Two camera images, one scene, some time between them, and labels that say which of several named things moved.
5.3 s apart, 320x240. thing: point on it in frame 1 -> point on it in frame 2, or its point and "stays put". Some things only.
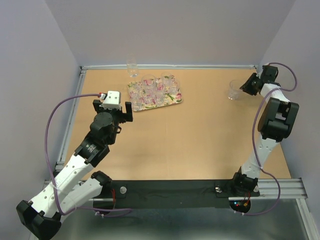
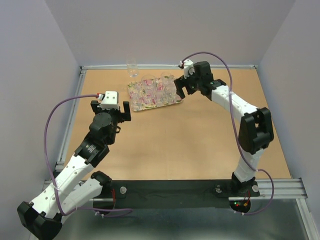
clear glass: x=233 y=92 -> x=170 y=95
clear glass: x=159 y=86 stays put
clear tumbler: x=148 y=82 stays put
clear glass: x=137 y=101 stays put
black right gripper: x=246 y=86 -> x=180 y=82
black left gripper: x=126 y=116 stays put
